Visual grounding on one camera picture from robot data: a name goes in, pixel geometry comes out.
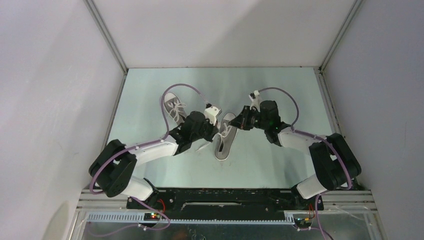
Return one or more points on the grey sneaker tied laces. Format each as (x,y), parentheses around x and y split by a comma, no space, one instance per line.
(175,108)

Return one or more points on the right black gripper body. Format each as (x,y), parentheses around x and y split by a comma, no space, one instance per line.
(253,119)

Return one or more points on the grey sneaker laces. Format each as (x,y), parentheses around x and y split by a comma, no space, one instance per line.
(225,137)
(175,108)

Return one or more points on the controller board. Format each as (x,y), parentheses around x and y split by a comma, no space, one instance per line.
(303,222)
(152,216)

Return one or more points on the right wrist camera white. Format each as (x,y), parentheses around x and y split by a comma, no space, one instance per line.
(255,100)

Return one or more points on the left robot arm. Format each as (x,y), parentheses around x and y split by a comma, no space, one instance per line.
(113,169)

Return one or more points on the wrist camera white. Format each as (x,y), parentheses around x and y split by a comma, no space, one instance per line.
(255,100)
(211,113)

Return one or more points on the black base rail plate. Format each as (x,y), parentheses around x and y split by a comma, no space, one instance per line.
(230,204)

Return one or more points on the right controller board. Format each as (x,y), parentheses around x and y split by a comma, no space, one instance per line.
(303,222)

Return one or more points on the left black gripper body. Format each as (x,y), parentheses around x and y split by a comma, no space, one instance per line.
(206,132)

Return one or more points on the left controller board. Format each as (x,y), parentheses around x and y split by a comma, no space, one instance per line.
(152,216)

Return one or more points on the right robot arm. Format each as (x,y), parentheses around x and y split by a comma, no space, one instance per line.
(333,161)

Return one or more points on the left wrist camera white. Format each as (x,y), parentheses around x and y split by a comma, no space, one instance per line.
(211,113)

